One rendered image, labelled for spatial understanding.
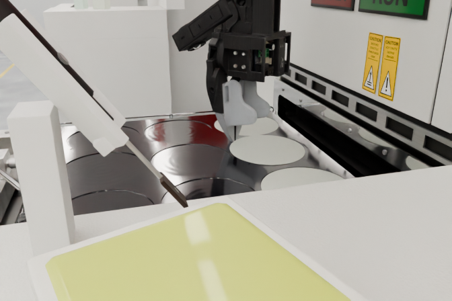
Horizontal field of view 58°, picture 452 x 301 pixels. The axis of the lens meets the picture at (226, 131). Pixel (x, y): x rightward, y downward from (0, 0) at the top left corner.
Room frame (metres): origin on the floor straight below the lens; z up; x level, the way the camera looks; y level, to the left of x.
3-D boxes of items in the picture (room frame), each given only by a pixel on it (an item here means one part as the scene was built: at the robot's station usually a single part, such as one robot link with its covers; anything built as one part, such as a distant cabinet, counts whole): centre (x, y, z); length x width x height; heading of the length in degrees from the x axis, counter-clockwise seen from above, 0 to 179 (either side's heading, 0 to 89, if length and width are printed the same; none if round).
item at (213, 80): (0.52, 0.01, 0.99); 0.05 x 0.02 x 0.09; 146
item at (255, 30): (0.52, -0.03, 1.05); 0.09 x 0.08 x 0.12; 56
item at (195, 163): (0.47, 0.04, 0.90); 0.34 x 0.34 x 0.01; 15
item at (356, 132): (0.54, -0.15, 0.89); 0.44 x 0.02 x 0.10; 15
